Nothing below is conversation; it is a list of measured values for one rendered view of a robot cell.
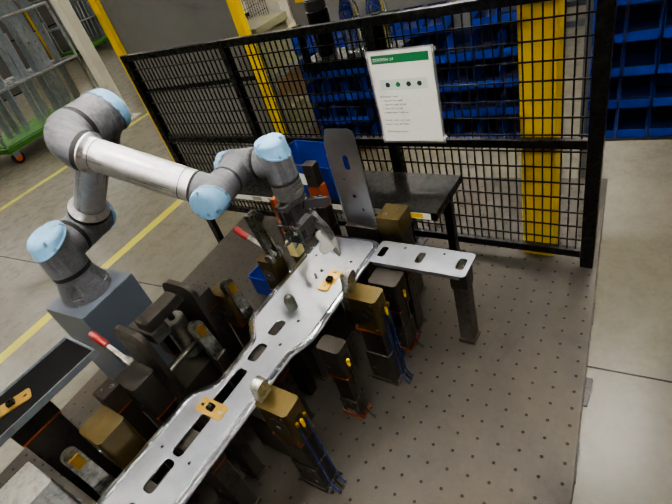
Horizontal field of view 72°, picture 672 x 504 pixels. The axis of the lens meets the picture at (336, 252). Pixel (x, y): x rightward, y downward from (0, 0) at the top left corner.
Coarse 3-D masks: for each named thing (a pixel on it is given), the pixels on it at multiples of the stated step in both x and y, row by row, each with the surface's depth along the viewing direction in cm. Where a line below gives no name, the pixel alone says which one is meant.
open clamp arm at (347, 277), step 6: (348, 270) 116; (354, 270) 118; (342, 276) 116; (348, 276) 116; (354, 276) 119; (342, 282) 118; (348, 282) 117; (354, 282) 120; (342, 288) 120; (348, 288) 118; (348, 294) 120; (348, 306) 124
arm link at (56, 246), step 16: (48, 224) 135; (64, 224) 136; (32, 240) 131; (48, 240) 129; (64, 240) 132; (80, 240) 136; (32, 256) 131; (48, 256) 130; (64, 256) 132; (80, 256) 136; (48, 272) 133; (64, 272) 134
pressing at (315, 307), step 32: (320, 256) 144; (352, 256) 139; (288, 288) 136; (256, 320) 129; (288, 320) 125; (320, 320) 122; (288, 352) 116; (224, 384) 113; (192, 416) 108; (224, 416) 106; (160, 448) 104; (192, 448) 102; (224, 448) 100; (128, 480) 100; (192, 480) 96
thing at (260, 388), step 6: (258, 378) 98; (264, 378) 99; (252, 384) 98; (258, 384) 97; (264, 384) 99; (252, 390) 98; (258, 390) 97; (264, 390) 100; (270, 390) 102; (258, 396) 99; (264, 396) 101
